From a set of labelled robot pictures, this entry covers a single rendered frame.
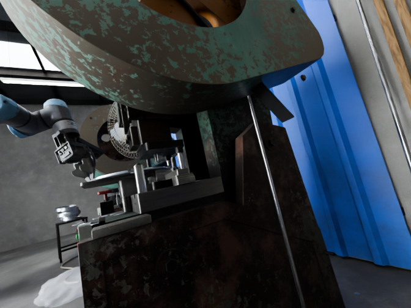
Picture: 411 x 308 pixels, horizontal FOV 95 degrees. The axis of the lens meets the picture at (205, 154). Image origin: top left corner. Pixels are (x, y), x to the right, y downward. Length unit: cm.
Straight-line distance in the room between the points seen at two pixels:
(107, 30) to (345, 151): 135
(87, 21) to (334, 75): 136
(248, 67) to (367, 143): 101
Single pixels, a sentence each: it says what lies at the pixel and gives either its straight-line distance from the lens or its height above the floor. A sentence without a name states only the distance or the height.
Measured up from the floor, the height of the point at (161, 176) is 75.
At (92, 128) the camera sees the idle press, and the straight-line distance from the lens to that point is 227.
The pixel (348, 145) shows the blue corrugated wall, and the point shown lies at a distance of 147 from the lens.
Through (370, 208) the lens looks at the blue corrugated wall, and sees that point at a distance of 152.
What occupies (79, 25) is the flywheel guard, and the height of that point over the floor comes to 102.
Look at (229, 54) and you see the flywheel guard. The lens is 57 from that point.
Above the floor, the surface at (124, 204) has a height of 68.
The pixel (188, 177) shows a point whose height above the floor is 72.
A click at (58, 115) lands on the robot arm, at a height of 106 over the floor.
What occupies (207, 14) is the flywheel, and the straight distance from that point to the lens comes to 79.
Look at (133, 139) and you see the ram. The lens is 81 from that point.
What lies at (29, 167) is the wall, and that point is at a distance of 780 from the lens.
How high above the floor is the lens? 70
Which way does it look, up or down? 8 degrees up
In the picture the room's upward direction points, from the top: 12 degrees counter-clockwise
